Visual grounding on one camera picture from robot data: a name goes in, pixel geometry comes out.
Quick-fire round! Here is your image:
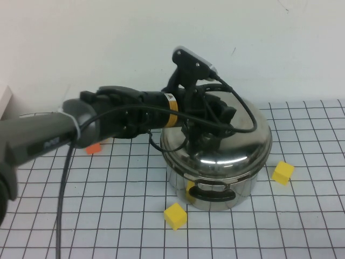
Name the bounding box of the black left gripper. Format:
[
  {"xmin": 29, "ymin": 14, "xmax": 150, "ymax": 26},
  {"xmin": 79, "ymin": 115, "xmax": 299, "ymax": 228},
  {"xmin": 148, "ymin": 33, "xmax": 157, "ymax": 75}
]
[{"xmin": 178, "ymin": 85, "xmax": 238, "ymax": 158}]

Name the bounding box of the stainless steel domed lid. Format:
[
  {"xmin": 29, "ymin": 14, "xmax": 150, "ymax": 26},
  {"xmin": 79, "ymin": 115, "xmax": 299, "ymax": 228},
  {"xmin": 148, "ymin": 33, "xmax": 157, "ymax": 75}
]
[{"xmin": 160, "ymin": 90, "xmax": 272, "ymax": 181}]

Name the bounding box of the stainless steel pot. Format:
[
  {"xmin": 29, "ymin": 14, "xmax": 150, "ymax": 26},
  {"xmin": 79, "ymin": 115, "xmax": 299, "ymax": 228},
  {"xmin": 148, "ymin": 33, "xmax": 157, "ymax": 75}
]
[{"xmin": 166, "ymin": 159, "xmax": 260, "ymax": 212}]

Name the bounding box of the yellow cube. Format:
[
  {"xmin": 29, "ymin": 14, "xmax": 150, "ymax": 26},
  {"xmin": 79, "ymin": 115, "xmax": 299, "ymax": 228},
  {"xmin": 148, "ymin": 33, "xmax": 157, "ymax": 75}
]
[
  {"xmin": 271, "ymin": 160, "xmax": 295, "ymax": 187},
  {"xmin": 163, "ymin": 202, "xmax": 188, "ymax": 231}
]

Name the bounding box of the orange block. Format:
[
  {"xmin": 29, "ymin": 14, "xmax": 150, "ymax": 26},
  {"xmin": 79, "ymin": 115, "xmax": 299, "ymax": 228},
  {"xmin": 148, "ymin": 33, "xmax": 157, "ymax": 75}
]
[{"xmin": 85, "ymin": 142, "xmax": 103, "ymax": 155}]

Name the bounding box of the white box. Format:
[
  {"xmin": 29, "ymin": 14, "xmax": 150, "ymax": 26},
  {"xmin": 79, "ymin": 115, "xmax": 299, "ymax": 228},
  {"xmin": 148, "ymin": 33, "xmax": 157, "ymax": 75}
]
[{"xmin": 0, "ymin": 85, "xmax": 15, "ymax": 121}]

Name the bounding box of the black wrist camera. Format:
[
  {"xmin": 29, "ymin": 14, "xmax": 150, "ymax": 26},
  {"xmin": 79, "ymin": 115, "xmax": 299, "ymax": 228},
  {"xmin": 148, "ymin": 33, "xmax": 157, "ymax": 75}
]
[{"xmin": 166, "ymin": 45, "xmax": 219, "ymax": 94}]

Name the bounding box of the white cable tie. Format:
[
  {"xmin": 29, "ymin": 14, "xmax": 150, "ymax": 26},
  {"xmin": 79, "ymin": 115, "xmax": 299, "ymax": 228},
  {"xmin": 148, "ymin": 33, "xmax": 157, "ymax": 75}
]
[{"xmin": 58, "ymin": 107, "xmax": 82, "ymax": 139}]

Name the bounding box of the black cable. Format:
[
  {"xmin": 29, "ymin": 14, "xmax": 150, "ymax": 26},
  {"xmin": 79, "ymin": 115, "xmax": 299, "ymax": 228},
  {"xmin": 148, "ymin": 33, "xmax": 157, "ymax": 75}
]
[{"xmin": 54, "ymin": 75, "xmax": 258, "ymax": 259}]

